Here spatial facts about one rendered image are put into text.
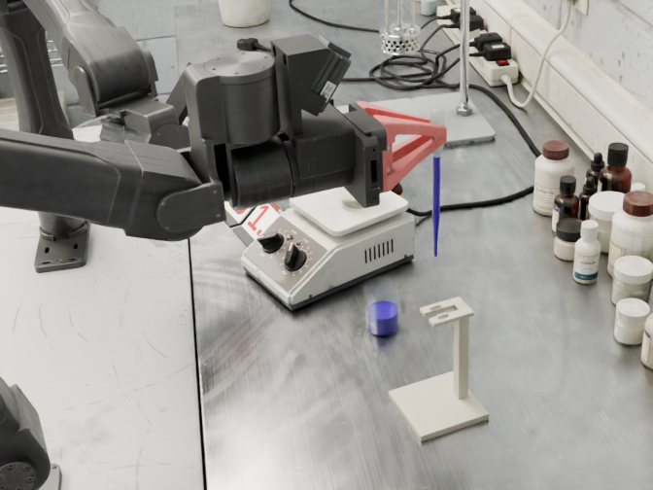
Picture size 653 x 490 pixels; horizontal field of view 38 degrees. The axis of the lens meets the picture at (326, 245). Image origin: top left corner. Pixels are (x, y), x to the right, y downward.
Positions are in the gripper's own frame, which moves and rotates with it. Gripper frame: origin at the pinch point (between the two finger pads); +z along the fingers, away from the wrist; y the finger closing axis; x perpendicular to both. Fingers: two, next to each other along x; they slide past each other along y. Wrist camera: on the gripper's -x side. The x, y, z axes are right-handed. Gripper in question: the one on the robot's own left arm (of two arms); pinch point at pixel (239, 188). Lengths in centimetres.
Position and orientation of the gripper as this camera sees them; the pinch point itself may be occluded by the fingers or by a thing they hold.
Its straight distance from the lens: 122.9
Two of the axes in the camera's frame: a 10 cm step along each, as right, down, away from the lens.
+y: -5.4, -4.0, 7.4
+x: -5.1, 8.6, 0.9
